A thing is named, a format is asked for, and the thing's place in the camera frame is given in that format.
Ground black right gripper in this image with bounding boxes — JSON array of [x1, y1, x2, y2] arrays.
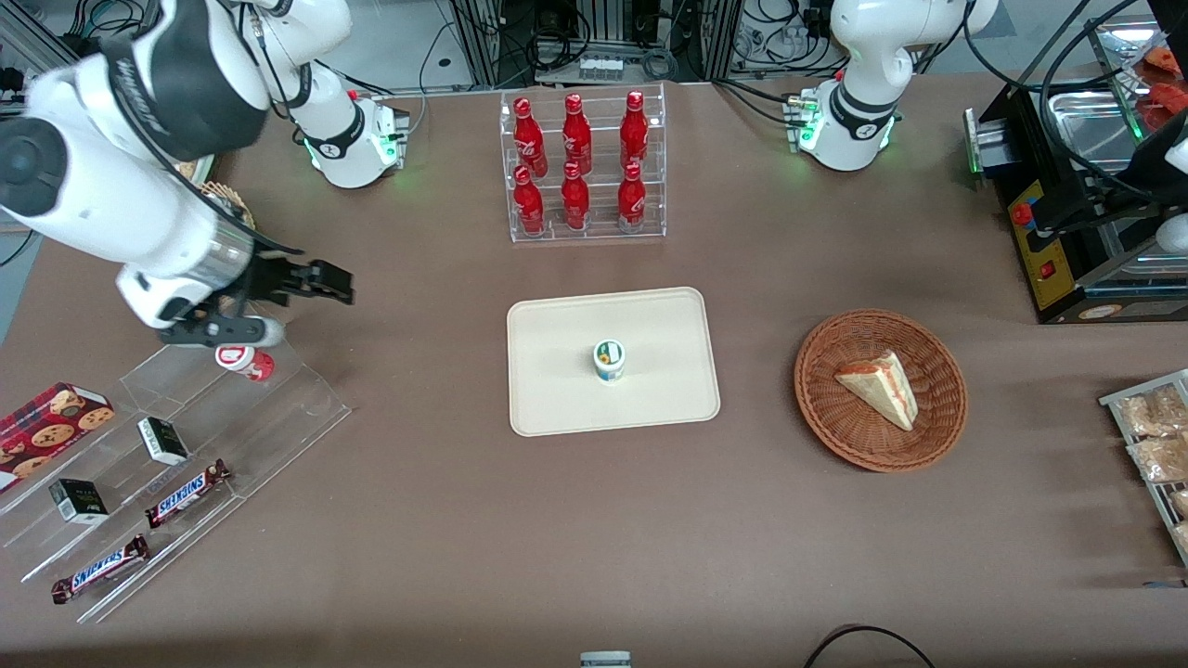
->
[[232, 252, 356, 312]]

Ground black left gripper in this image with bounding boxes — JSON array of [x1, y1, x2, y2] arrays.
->
[[1035, 167, 1175, 235]]

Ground stainless steel tray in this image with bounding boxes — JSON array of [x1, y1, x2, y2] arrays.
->
[[1047, 88, 1147, 173]]

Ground red cap gum bottle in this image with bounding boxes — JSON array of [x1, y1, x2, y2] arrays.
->
[[215, 344, 276, 383]]

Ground beige plastic tray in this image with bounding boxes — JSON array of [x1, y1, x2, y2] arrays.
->
[[506, 287, 722, 438]]

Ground black sealing machine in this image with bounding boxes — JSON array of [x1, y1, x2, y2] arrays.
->
[[965, 83, 1188, 326]]

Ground oval light wicker basket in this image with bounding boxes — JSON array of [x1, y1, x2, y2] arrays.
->
[[197, 181, 256, 233]]

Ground clear acrylic stepped stand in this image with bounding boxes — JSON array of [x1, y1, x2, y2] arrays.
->
[[0, 306, 352, 624]]

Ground clear snack bag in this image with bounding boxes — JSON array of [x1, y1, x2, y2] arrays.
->
[[1128, 434, 1188, 483], [1118, 385, 1188, 437]]

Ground red cola bottle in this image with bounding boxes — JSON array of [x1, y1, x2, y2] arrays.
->
[[617, 161, 647, 233], [561, 161, 591, 231], [620, 90, 650, 173], [562, 93, 593, 177], [513, 165, 546, 236], [513, 96, 549, 179]]

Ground small black box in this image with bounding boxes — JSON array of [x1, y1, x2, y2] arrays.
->
[[137, 417, 190, 467], [48, 478, 110, 525]]

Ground snickers bar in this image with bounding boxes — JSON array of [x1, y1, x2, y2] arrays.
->
[[51, 534, 151, 606], [144, 459, 233, 530]]

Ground wrapped sandwich wedge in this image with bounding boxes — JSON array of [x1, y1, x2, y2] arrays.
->
[[833, 350, 920, 432]]

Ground clear acrylic bottle rack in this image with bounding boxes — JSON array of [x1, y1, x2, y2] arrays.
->
[[499, 82, 667, 245]]

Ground round brown wicker basket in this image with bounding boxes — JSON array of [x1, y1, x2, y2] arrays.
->
[[794, 308, 969, 474]]

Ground red cookie box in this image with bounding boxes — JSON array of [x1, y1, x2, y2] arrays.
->
[[0, 382, 116, 493]]

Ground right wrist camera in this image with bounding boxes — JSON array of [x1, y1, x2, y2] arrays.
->
[[158, 315, 286, 350]]

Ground grey wire rack tray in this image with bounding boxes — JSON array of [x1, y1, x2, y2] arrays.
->
[[1098, 369, 1188, 569]]

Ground aluminium frame rack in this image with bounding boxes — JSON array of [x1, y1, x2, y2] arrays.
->
[[452, 0, 743, 86]]

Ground black cable loop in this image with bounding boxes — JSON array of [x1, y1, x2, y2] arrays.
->
[[803, 624, 938, 668]]

